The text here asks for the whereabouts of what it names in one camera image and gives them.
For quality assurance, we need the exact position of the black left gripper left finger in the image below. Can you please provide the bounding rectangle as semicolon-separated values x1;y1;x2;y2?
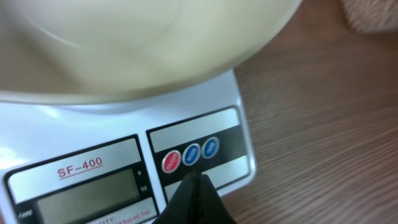
153;172;197;224

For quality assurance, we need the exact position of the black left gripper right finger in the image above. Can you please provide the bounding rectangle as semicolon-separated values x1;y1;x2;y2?
196;174;236;224

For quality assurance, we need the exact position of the white digital kitchen scale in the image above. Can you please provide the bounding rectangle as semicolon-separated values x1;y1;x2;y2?
1;71;256;223

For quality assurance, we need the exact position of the cream white bowl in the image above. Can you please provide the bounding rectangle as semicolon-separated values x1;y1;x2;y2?
1;0;300;105

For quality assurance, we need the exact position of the clear plastic bean container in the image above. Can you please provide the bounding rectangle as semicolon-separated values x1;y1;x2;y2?
341;0;397;34

